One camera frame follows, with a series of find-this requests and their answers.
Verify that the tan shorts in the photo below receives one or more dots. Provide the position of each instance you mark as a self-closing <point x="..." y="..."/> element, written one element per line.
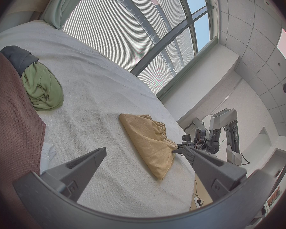
<point x="147" y="147"/>

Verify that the grey-green curtain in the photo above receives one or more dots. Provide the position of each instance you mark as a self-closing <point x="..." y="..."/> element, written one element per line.
<point x="62" y="8"/>

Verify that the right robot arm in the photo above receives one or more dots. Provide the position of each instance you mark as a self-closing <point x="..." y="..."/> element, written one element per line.
<point x="222" y="118"/>

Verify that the green garment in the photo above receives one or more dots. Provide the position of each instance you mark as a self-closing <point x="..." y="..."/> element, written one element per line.
<point x="45" y="89"/>

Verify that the black garment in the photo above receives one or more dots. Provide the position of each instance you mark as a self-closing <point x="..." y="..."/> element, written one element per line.
<point x="16" y="56"/>

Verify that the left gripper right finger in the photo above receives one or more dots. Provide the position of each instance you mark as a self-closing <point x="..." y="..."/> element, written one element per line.
<point x="216" y="178"/>

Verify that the white garment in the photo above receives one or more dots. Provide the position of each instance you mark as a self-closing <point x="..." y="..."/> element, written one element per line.
<point x="47" y="151"/>

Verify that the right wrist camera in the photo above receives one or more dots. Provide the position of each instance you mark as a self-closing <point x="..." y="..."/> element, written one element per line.
<point x="186" y="137"/>

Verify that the white power strip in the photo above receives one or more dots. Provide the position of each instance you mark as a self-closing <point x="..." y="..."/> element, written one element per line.
<point x="198" y="200"/>

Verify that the brown garment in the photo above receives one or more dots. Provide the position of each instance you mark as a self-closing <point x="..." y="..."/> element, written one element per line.
<point x="12" y="127"/>

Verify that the window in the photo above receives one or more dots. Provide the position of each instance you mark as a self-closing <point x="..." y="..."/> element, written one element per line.
<point x="133" y="32"/>

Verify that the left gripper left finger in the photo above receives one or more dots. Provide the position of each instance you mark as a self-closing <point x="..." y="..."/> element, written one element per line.
<point x="73" y="175"/>

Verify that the bed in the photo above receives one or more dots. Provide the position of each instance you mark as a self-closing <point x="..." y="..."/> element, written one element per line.
<point x="97" y="92"/>

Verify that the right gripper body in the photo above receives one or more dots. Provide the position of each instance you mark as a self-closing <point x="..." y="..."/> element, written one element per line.
<point x="189" y="144"/>

